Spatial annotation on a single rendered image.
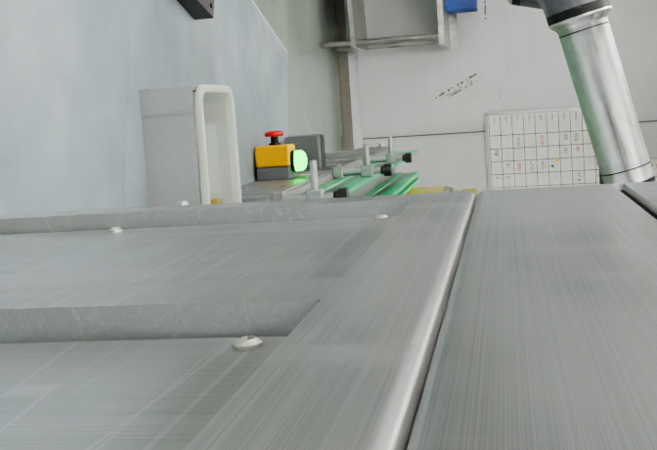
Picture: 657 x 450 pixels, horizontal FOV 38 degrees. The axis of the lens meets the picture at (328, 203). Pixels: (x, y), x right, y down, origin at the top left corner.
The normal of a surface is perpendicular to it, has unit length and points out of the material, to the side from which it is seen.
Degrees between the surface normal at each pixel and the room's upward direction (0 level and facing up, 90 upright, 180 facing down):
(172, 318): 90
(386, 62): 90
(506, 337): 90
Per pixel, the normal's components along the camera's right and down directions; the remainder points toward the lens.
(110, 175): 0.98, -0.05
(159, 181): -0.18, 0.11
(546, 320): -0.07, -0.99
